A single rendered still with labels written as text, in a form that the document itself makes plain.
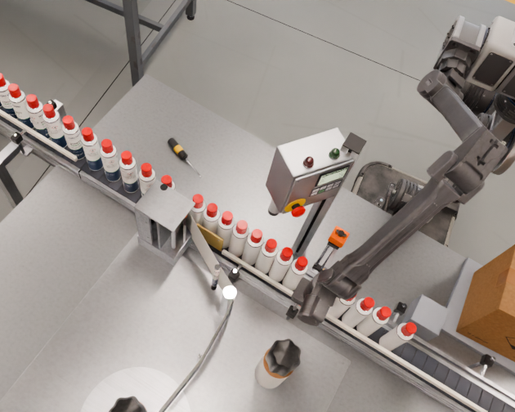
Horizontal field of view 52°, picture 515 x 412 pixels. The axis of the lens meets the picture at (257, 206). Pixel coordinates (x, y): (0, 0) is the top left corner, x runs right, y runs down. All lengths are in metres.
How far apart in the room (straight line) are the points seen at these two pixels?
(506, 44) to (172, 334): 1.26
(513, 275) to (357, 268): 0.63
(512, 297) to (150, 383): 1.08
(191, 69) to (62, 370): 2.13
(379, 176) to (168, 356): 1.59
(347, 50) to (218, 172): 1.90
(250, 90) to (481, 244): 1.60
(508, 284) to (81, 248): 1.34
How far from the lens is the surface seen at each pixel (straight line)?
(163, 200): 1.53
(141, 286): 1.71
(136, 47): 2.93
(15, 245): 1.89
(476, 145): 1.21
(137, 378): 1.63
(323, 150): 1.27
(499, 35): 1.65
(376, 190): 2.76
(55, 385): 1.68
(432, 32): 4.00
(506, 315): 1.71
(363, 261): 1.26
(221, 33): 3.55
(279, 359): 1.37
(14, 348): 1.78
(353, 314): 1.64
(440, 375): 1.82
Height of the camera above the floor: 2.50
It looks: 62 degrees down
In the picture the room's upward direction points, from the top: 16 degrees clockwise
